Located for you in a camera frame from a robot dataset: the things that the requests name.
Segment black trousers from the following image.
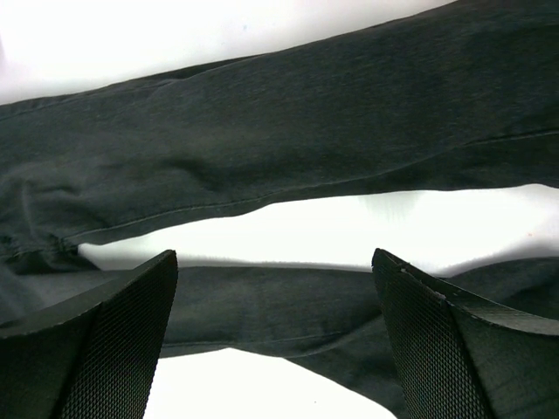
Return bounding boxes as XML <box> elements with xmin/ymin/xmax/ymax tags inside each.
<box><xmin>1</xmin><ymin>1</ymin><xmax>558</xmax><ymax>418</ymax></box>

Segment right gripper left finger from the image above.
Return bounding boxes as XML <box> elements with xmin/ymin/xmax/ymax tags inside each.
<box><xmin>1</xmin><ymin>251</ymin><xmax>178</xmax><ymax>418</ymax></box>

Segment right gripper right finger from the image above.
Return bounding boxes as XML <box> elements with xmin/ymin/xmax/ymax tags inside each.
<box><xmin>372</xmin><ymin>250</ymin><xmax>558</xmax><ymax>418</ymax></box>

